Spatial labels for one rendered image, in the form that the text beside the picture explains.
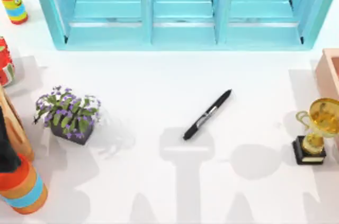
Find black marker pen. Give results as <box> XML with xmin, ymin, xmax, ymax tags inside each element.
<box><xmin>182</xmin><ymin>88</ymin><xmax>233</xmax><ymax>141</ymax></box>

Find light blue rack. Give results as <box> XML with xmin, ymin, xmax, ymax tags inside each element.
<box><xmin>29</xmin><ymin>0</ymin><xmax>339</xmax><ymax>52</ymax></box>

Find purple flowers in dark pot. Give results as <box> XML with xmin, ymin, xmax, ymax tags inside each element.
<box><xmin>32</xmin><ymin>85</ymin><xmax>102</xmax><ymax>146</ymax></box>

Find gold trophy on black base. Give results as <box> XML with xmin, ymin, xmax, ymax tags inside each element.
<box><xmin>292</xmin><ymin>97</ymin><xmax>339</xmax><ymax>166</ymax></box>

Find wooden basket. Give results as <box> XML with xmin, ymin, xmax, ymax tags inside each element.
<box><xmin>0</xmin><ymin>85</ymin><xmax>35</xmax><ymax>163</ymax></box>

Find salmon-coloured shallow box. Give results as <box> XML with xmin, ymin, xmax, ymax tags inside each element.
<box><xmin>314</xmin><ymin>48</ymin><xmax>339</xmax><ymax>101</ymax></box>

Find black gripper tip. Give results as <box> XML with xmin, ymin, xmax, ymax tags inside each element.
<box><xmin>0</xmin><ymin>106</ymin><xmax>22</xmax><ymax>175</ymax></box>

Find orange and blue ring stack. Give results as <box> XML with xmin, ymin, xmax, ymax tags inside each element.
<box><xmin>0</xmin><ymin>153</ymin><xmax>49</xmax><ymax>216</ymax></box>

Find striped ring stack with face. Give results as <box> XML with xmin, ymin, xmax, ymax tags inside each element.
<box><xmin>0</xmin><ymin>0</ymin><xmax>29</xmax><ymax>25</ymax></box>

